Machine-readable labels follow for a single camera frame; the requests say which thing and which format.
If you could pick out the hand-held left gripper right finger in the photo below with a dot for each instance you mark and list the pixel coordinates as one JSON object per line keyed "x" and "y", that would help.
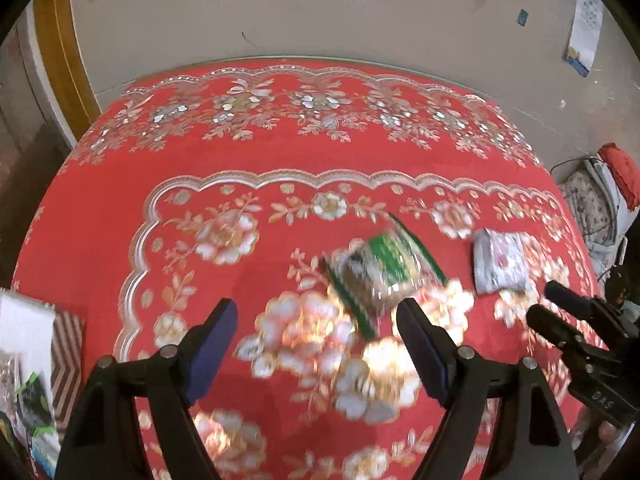
{"x": 422, "y": 350}

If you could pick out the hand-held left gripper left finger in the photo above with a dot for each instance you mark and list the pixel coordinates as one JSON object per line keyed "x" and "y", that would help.
{"x": 215, "y": 345}

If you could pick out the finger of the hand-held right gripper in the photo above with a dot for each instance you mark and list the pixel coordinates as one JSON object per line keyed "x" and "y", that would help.
{"x": 585, "y": 307}
{"x": 555, "y": 327}

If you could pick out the white silver snack packet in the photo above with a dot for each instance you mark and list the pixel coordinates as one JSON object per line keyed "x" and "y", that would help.
{"x": 500, "y": 262}

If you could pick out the green clear snack packet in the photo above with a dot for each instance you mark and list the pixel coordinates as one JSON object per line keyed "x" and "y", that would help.
{"x": 385, "y": 270}

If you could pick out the striped cardboard box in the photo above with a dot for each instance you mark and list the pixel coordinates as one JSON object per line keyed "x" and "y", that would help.
{"x": 67, "y": 360}

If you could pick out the blue white snack packet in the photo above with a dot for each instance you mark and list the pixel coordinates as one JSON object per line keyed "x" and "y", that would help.
{"x": 44, "y": 457}

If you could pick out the floral cushion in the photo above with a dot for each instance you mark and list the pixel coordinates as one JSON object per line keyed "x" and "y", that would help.
{"x": 590, "y": 210}

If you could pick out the red cushion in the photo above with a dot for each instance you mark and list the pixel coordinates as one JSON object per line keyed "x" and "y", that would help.
{"x": 625, "y": 175}

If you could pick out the red floral tablecloth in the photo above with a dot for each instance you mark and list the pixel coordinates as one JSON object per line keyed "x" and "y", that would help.
{"x": 250, "y": 160}

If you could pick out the wall calendar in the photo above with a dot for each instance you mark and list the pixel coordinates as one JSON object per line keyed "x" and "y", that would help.
{"x": 585, "y": 30}

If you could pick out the small blue wall sticker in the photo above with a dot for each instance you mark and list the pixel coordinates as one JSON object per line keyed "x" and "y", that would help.
{"x": 522, "y": 17}

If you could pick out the golden door frame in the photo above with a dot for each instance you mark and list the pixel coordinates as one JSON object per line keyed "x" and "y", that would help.
{"x": 65, "y": 50}

